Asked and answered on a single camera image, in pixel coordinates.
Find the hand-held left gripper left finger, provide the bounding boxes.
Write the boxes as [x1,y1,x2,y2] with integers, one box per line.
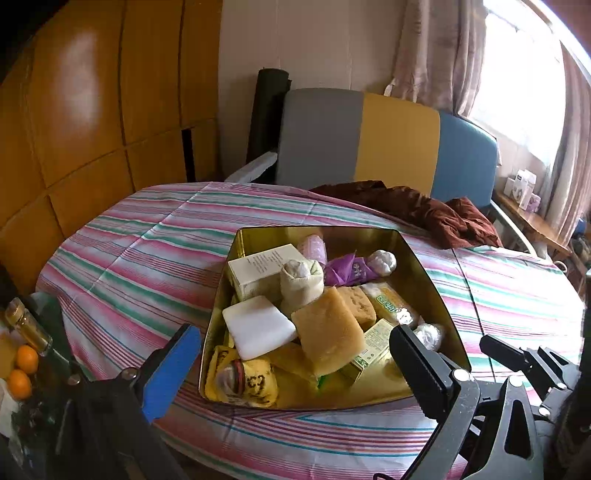
[55,323,202,480]

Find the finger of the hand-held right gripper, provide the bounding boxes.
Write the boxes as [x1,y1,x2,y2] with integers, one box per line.
[479,335,573,418]

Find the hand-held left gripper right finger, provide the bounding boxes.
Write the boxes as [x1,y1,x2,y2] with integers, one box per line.
[389,324,548,480]

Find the clear plastic bag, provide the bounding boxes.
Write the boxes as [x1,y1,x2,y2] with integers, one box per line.
[412,322,446,352]
[368,249,398,276]

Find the green-edged cracker packet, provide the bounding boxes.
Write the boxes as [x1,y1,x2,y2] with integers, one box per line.
[348,318,397,381]

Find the yellow-label cracker packet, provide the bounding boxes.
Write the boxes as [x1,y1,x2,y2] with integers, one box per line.
[362,282,419,326]

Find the purple snack packet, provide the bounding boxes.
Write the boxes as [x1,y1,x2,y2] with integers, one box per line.
[324,250,372,288]

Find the gold tin box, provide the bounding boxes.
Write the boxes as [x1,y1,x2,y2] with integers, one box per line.
[198,226,472,411]

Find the pink roll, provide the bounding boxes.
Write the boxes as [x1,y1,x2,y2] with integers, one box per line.
[297,234,329,265]

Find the round red-rimmed lid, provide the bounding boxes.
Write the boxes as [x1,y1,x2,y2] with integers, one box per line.
[216,360,252,394]

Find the small tan sponge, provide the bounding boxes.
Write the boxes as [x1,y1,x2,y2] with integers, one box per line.
[338,285,377,330]

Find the yellow printed snack bag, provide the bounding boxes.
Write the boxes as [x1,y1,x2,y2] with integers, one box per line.
[204,345,279,409]

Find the large tan sponge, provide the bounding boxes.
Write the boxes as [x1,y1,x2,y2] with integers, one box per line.
[291,287,366,376]

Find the white foam block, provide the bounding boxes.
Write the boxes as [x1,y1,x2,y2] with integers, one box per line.
[222,295,297,361]

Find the wooden bedside desk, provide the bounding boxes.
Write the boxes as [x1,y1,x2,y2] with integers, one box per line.
[493,188,575,261]

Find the white carton box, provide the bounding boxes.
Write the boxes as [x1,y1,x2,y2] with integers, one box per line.
[227,244,303,303]

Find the orange fruit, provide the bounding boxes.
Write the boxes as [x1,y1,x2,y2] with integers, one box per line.
[7,369,33,400]
[16,345,40,374]

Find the gold-capped glass bottle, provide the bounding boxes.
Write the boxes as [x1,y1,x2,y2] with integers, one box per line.
[4,298,81,384]

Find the brown blanket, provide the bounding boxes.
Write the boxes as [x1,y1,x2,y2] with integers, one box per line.
[309,180,504,250]

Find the pink patterned curtain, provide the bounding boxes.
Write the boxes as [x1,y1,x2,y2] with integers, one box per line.
[385,0,488,116]
[547,41,591,241]

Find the grey yellow blue headboard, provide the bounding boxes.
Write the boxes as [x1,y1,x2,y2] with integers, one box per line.
[276,88,502,204]

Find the bright window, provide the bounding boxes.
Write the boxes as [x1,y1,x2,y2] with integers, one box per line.
[468,0,566,160]

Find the wooden wardrobe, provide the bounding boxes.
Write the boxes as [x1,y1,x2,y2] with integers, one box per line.
[0,0,222,296]

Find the black rolled mat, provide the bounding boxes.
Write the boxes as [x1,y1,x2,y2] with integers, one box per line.
[246,68,293,164]

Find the white bed side rail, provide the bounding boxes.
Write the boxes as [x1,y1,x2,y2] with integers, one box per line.
[224,151,279,183]
[489,200,539,254]

